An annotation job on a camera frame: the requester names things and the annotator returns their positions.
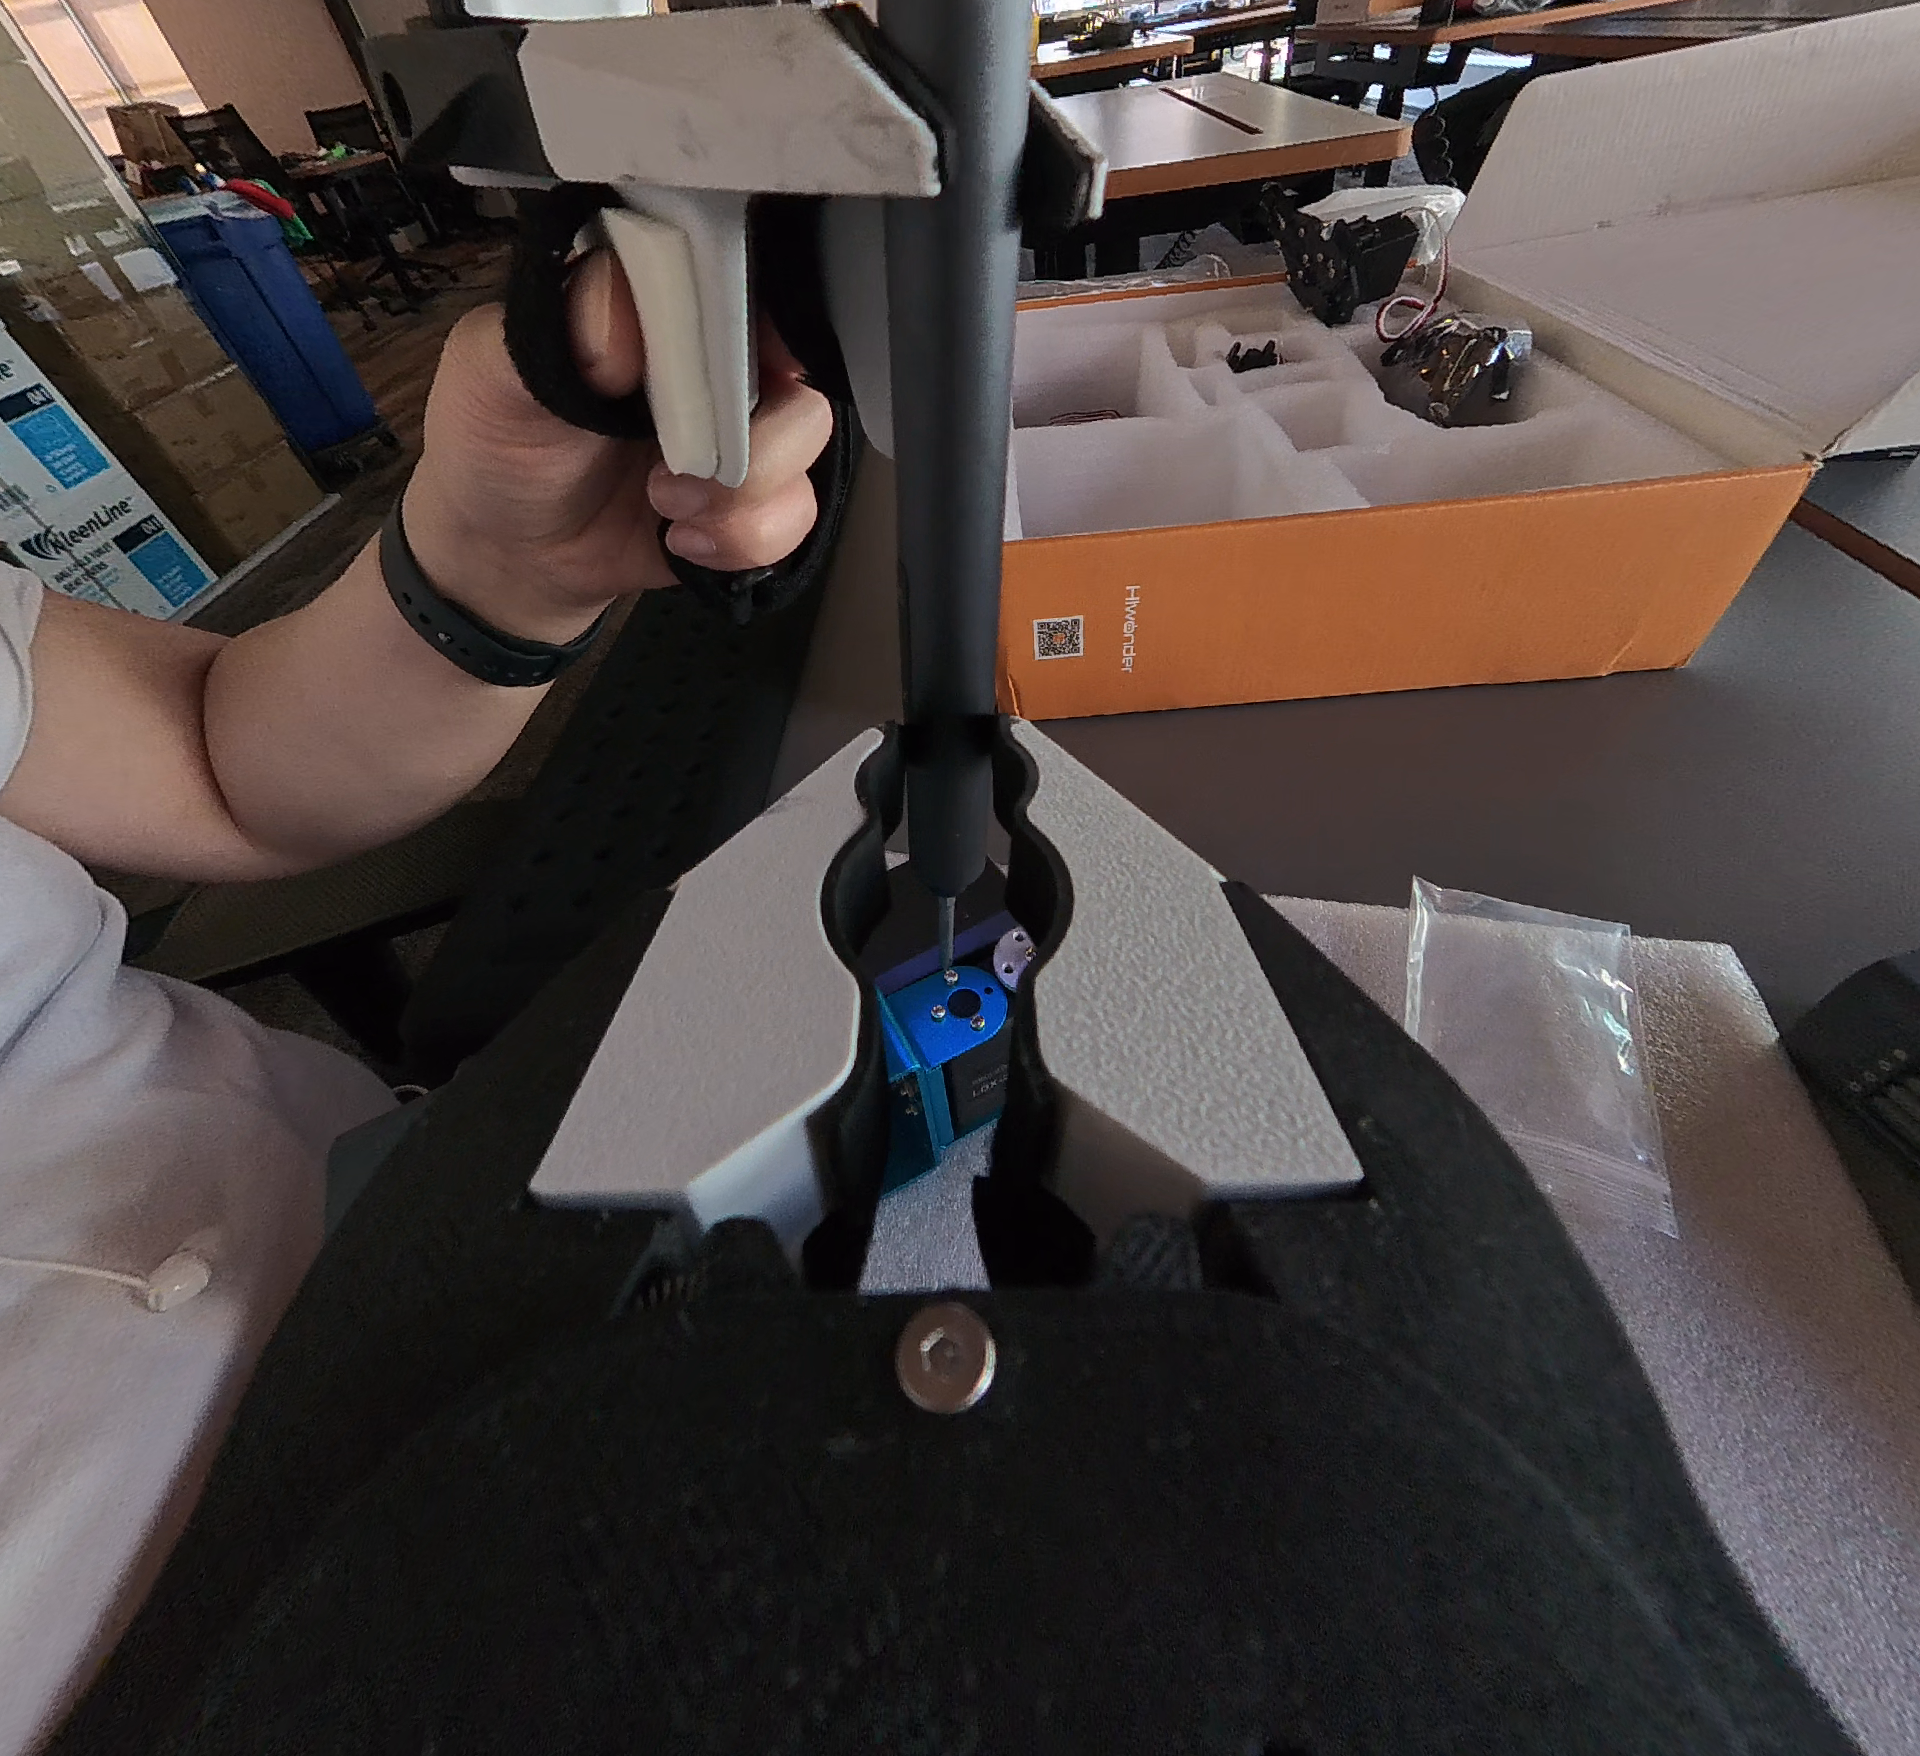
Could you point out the stack of cardboard boxes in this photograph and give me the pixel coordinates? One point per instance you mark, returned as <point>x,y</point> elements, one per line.
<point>119,481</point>

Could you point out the clear plastic bag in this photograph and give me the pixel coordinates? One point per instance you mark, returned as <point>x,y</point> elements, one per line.
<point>1544,1036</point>

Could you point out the black case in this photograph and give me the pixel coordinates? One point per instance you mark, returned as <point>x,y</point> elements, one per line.
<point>1868,1111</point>

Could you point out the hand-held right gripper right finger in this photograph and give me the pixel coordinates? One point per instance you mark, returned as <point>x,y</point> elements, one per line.
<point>1184,1021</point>

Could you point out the silver servo horn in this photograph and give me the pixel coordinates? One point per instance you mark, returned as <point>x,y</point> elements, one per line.
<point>1016,957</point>

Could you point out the metal robot part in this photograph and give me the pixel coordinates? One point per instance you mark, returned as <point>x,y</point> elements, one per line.
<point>1455,370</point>

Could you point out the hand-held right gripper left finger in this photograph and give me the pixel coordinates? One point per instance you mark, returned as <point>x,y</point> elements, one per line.
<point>704,1021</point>

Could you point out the grey desk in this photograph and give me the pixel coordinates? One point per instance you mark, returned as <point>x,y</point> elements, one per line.
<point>1501,796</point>

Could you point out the black robot bracket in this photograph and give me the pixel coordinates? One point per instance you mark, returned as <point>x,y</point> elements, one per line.
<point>1335,265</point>

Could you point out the blue servo motor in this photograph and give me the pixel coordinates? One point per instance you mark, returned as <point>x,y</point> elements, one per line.
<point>922,1068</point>

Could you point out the blue bin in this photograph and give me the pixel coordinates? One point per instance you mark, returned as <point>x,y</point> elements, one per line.
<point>270,317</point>

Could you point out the black wristband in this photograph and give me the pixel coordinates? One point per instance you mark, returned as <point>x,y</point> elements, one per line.
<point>463,639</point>

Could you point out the person's left hand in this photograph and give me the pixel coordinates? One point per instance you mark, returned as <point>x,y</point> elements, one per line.
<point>495,496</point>

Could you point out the white foam sheet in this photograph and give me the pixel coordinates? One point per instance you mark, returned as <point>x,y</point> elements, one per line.
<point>1724,1338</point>

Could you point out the small black part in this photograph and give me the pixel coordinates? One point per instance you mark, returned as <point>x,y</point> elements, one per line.
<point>1255,358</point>

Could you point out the orange box with white foam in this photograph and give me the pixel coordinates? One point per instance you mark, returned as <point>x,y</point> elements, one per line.
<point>1350,588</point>

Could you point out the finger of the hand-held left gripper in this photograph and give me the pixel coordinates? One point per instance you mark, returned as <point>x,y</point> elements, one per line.
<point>720,99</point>
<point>1066,159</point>

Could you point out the dark grey electric screwdriver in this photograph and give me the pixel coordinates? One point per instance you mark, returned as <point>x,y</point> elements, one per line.
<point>953,436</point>

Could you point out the wooden table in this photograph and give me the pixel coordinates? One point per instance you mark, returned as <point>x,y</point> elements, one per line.
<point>1244,130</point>

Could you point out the black office chair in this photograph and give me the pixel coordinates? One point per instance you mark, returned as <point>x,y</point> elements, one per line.
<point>359,181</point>

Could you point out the person's left forearm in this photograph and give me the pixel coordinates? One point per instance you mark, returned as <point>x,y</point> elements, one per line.
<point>224,736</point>

